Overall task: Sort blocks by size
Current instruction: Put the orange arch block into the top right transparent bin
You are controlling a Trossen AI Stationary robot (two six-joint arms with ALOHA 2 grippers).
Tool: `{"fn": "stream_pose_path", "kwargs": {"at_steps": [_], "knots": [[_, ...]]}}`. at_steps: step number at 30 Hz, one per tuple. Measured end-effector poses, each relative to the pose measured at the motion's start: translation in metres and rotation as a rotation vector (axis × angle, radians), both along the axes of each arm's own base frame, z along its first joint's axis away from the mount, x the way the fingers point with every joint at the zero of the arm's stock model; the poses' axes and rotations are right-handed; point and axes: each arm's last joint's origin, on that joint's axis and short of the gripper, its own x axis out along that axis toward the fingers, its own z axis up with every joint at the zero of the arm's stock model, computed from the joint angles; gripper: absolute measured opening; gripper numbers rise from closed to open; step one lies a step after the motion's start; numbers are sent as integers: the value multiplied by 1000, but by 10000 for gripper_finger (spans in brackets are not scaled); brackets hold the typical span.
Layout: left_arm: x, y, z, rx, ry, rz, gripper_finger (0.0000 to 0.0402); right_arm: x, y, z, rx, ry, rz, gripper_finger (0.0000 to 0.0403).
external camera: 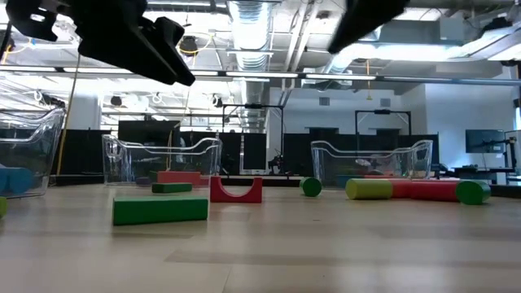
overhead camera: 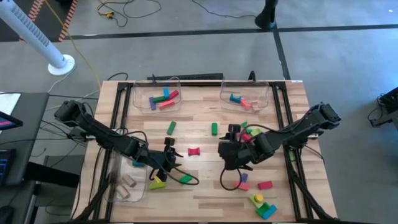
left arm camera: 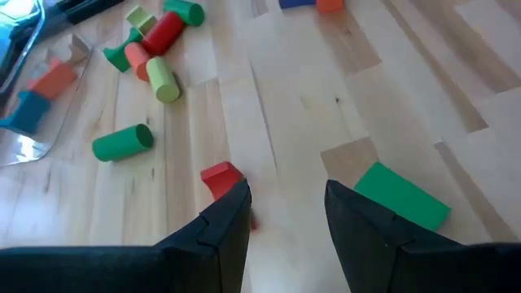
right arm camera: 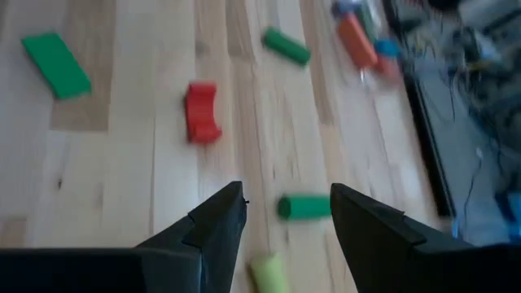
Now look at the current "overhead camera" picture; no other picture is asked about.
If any black bar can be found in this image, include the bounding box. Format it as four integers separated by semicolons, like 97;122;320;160
147;73;224;81

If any red wooden plank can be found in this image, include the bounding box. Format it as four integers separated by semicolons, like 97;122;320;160
158;99;175;110

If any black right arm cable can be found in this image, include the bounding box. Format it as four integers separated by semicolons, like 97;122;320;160
239;123;274;134

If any black equipment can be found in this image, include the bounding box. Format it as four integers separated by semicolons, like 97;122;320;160
366;86;398;131

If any black side desk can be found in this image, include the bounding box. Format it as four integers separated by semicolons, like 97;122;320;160
0;91;50;224

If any clear plastic bin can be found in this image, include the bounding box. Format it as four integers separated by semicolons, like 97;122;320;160
132;77;182;112
219;80;271;113
104;149;149;203

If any black floor cable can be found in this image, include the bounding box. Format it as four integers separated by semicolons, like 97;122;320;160
191;0;259;19
96;0;162;28

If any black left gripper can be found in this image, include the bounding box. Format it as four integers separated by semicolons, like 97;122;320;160
144;148;184;182

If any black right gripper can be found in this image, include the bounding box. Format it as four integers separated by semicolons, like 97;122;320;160
218;136;265;171

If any natural wooden cylinder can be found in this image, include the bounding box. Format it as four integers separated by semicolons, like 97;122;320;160
121;174;137;188
116;185;131;200

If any black keyboard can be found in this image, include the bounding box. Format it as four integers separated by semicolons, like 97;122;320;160
0;149;15;187

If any white tower fan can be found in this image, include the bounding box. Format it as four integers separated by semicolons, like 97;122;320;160
0;0;76;77

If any black mat with striped edge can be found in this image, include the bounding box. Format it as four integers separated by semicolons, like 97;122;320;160
0;0;78;43

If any blue wooden block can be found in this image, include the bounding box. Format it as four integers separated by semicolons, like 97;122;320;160
262;204;278;220

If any yellow cable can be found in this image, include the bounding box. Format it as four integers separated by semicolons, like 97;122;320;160
43;0;103;91

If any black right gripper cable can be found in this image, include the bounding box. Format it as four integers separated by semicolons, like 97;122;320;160
220;166;246;191

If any tablet with pink screen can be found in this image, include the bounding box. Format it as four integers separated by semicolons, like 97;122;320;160
0;110;24;131

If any black table frame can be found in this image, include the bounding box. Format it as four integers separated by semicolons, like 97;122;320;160
73;80;343;224

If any lime green cylinder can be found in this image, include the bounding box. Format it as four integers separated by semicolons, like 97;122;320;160
148;180;167;190

